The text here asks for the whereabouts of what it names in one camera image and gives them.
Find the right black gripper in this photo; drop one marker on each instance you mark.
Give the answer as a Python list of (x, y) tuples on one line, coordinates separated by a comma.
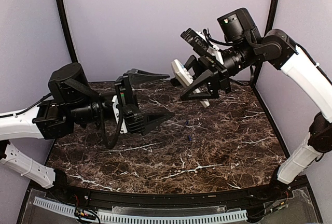
[(218, 74)]

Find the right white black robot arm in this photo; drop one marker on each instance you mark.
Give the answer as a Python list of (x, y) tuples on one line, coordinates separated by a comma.
[(244, 47)]

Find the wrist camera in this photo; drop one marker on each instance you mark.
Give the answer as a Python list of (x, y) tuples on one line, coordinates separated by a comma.
[(132, 120), (200, 46)]

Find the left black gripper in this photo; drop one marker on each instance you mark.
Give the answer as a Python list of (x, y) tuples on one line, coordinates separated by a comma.
[(123, 84)]

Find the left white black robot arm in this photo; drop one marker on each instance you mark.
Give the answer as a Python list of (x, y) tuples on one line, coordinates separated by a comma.
[(71, 101)]

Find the white slotted cable duct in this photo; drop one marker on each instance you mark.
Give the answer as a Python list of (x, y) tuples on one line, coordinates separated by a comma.
[(143, 215)]

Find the black front rail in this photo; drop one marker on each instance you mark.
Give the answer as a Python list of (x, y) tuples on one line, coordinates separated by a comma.
[(254, 197)]

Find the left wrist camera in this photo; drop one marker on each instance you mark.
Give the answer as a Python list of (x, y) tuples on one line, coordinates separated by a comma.
[(132, 120)]

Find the black frame post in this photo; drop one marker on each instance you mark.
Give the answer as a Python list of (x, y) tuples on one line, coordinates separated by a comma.
[(269, 25), (66, 30)]

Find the right black frame post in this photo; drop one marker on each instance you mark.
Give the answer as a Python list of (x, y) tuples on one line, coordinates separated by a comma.
[(269, 25)]

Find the left black frame post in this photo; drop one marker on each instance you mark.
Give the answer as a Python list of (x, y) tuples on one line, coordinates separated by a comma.
[(66, 30)]

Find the grey remote control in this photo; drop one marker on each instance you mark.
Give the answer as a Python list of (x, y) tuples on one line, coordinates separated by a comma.
[(185, 78)]

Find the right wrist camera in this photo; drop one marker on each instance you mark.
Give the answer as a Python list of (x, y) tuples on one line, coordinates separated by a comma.
[(200, 46)]

